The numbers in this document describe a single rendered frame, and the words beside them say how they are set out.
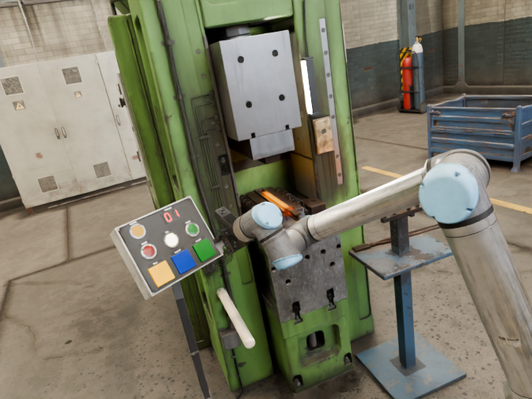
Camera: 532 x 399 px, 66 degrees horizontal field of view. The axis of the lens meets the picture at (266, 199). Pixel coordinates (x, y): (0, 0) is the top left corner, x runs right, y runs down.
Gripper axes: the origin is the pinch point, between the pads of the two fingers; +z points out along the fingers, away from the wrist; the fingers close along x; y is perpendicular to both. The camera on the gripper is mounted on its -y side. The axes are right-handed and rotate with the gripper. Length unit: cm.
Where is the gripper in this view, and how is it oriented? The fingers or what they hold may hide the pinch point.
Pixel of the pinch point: (214, 241)
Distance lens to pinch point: 156.2
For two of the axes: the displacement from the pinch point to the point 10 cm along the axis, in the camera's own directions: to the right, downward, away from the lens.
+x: 6.8, -3.5, 6.4
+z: -5.3, 3.6, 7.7
